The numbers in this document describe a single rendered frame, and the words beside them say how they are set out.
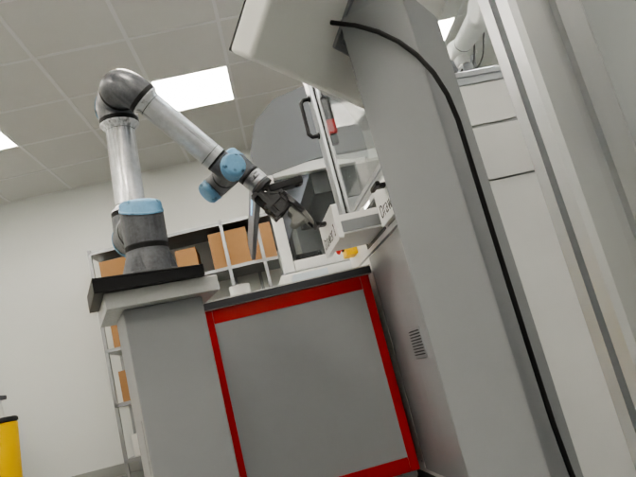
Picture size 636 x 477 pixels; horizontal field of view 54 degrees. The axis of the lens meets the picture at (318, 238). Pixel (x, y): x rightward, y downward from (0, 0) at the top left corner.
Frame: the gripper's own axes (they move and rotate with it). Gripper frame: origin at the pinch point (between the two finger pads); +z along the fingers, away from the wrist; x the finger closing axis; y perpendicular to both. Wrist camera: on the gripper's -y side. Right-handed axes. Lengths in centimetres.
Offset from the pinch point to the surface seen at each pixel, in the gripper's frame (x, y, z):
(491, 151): 55, -28, 27
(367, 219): 12.8, -8.6, 13.3
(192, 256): -380, -5, -98
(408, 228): 101, 18, 22
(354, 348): -11.3, 19.8, 37.3
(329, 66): 95, 3, -6
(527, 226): 55, -19, 45
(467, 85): 55, -38, 11
